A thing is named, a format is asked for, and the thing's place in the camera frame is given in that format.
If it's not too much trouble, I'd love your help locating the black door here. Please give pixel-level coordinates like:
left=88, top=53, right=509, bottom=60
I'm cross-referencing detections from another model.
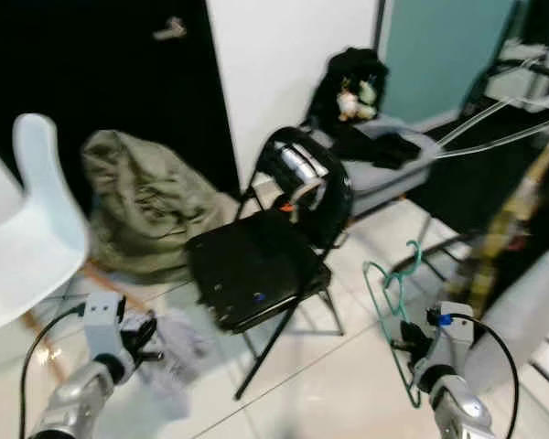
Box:
left=0, top=0, right=241, bottom=198

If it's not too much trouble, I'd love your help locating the olive plaid garment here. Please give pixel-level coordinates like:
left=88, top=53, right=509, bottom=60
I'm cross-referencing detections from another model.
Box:
left=467, top=137, right=549, bottom=316

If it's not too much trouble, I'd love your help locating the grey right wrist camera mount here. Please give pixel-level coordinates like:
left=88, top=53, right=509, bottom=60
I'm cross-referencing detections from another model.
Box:
left=425, top=302, right=477, bottom=376

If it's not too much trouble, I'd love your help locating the black folding chair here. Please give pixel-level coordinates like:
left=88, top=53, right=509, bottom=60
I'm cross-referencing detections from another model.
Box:
left=185, top=126, right=353, bottom=402

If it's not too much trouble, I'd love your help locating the black backpack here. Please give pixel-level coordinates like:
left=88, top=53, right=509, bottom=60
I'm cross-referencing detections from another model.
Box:
left=307, top=48, right=390, bottom=129

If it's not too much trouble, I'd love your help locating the small plush toy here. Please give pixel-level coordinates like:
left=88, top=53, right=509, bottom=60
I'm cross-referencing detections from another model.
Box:
left=337, top=80, right=378, bottom=122

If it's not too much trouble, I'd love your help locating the pale grey cloth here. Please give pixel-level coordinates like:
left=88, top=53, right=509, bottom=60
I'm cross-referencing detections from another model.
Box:
left=151, top=311, right=211, bottom=396

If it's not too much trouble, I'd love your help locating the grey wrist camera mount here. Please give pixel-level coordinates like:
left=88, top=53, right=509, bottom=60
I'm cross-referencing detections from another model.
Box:
left=82, top=293, right=124, bottom=364
left=425, top=302, right=477, bottom=376

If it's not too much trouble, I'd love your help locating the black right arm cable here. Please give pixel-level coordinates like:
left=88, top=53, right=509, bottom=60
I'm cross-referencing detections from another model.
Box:
left=448, top=316, right=521, bottom=439

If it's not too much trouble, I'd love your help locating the silver door handle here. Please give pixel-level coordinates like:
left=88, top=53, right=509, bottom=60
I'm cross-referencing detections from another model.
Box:
left=154, top=18, right=188, bottom=42

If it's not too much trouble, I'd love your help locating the white satin garment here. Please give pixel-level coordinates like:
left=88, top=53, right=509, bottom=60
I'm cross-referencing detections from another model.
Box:
left=462, top=233, right=549, bottom=394

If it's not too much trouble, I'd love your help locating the black cloth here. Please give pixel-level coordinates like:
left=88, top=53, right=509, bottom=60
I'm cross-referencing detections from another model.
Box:
left=334, top=128, right=422, bottom=170

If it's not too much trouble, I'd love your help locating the white plastic chair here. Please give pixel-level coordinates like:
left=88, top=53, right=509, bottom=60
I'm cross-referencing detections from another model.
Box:
left=0, top=112, right=90, bottom=335

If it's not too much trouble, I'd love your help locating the black glossy helmet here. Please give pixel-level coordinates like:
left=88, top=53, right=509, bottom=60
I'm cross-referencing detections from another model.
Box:
left=261, top=128, right=353, bottom=248

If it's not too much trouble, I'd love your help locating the teal green plastic hanger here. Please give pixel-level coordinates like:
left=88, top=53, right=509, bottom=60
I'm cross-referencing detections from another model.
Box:
left=364, top=240, right=426, bottom=408

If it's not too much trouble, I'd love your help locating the olive green beanbag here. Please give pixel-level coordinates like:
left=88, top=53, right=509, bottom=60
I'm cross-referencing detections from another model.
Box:
left=81, top=130, right=239, bottom=280

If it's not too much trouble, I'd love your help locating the grey padded seat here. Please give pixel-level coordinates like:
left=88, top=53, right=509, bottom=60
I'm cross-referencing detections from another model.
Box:
left=339, top=114, right=440, bottom=216

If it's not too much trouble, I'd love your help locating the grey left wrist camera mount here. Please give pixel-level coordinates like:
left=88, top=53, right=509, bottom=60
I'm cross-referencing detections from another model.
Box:
left=82, top=293, right=124, bottom=364

